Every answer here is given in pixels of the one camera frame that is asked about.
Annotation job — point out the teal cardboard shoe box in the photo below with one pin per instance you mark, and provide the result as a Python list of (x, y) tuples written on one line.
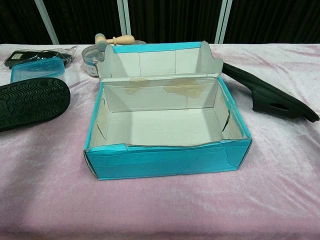
[(162, 165)]

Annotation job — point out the black rubber slipper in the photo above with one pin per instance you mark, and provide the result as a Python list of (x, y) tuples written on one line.
[(270, 100), (32, 100)]

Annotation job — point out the wooden toy hammer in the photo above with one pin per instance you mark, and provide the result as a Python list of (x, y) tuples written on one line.
[(122, 39)]

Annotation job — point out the clear jar of colourful clips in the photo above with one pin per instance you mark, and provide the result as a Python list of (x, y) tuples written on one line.
[(91, 60)]

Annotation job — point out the black pleated curtain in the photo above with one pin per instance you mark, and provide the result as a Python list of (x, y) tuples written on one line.
[(175, 20)]

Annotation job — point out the pink velvet tablecloth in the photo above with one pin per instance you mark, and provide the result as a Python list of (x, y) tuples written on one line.
[(62, 187)]

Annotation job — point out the clear container with blue lid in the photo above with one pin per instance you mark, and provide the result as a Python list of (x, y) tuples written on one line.
[(37, 70)]

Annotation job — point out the bagged black gloves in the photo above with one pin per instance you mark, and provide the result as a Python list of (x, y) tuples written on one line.
[(42, 55)]

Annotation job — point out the white metal frame post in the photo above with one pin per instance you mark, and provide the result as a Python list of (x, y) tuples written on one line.
[(221, 20), (127, 20), (46, 22), (227, 20), (122, 20)]

